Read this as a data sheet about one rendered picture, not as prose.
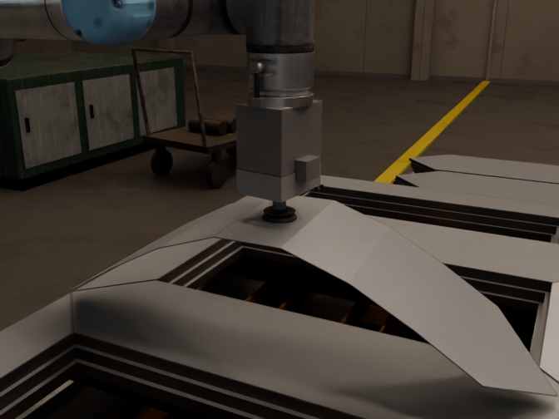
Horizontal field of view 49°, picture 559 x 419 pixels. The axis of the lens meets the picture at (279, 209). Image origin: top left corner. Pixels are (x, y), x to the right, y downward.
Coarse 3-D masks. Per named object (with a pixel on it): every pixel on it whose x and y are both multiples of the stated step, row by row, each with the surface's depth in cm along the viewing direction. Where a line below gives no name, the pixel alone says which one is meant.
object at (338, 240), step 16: (336, 208) 78; (320, 224) 72; (336, 224) 74; (352, 224) 75; (368, 224) 76; (384, 224) 78; (304, 240) 68; (320, 240) 69; (336, 240) 70; (352, 240) 71; (368, 240) 73; (304, 256) 64; (320, 256) 66; (336, 256) 67; (352, 256) 68; (368, 256) 69; (336, 272) 64; (352, 272) 65
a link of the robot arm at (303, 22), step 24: (240, 0) 64; (264, 0) 63; (288, 0) 62; (312, 0) 64; (240, 24) 66; (264, 24) 63; (288, 24) 63; (312, 24) 65; (264, 48) 64; (288, 48) 64; (312, 48) 66
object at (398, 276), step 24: (384, 240) 74; (408, 240) 77; (384, 264) 69; (408, 264) 72; (432, 264) 75; (360, 288) 63; (384, 288) 65; (408, 288) 67; (432, 288) 70; (408, 312) 63
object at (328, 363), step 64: (320, 192) 147; (256, 256) 117; (128, 320) 84; (192, 320) 84; (256, 320) 84; (320, 320) 84; (0, 384) 71; (128, 384) 77; (192, 384) 73; (256, 384) 70; (320, 384) 70; (384, 384) 70; (448, 384) 70
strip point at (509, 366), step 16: (496, 320) 72; (496, 336) 69; (512, 336) 72; (496, 352) 66; (512, 352) 68; (528, 352) 70; (496, 368) 64; (512, 368) 66; (528, 368) 68; (496, 384) 61; (512, 384) 63; (528, 384) 65; (544, 384) 67
